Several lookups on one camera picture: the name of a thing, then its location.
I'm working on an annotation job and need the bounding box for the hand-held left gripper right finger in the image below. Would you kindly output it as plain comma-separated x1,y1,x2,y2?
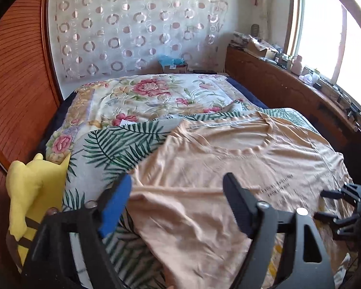
223,173,334,289

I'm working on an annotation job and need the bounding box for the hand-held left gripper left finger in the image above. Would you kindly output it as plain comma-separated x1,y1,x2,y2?
21,174,133,289

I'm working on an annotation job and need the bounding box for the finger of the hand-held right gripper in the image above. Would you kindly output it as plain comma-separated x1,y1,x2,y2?
320,184,361,206
314,211,361,242

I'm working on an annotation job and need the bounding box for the peach t-shirt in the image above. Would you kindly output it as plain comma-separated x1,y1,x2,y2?
129,110,352,289

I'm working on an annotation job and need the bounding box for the green leaf print blanket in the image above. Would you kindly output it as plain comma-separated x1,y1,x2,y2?
46,101,319,289

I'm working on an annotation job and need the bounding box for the yellow patterned floor mat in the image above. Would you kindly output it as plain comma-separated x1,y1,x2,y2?
269,241,291,277

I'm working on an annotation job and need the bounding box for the yellow plush toy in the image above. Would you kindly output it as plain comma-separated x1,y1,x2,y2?
5,152,71,273

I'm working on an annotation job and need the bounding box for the dark blue bed sheet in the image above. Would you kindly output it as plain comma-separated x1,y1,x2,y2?
227,78,269,109

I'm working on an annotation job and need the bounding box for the floral quilt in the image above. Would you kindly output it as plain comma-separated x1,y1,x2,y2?
46,74,250,160

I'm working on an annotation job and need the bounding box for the long wooden cabinet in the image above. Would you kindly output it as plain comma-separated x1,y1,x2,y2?
225,46,361,157

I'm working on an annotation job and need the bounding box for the pink jug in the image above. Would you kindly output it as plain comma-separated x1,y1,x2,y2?
291,56,303,76

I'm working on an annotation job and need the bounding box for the box with blue bag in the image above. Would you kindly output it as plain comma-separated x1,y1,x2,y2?
159,55,187,73

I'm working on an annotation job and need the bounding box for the wooden slatted wardrobe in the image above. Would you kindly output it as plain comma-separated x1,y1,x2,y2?
0,0,64,265

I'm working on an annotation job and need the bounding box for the window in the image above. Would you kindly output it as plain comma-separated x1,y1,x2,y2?
284,0,361,115

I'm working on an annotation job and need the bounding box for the open cardboard box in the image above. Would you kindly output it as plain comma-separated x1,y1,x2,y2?
247,36,279,59

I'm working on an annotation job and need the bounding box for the circle pattern sheer curtain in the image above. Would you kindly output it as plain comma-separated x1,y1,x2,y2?
52,0,229,80

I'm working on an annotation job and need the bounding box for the lace window curtain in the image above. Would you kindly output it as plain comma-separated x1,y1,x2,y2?
249,0,272,33

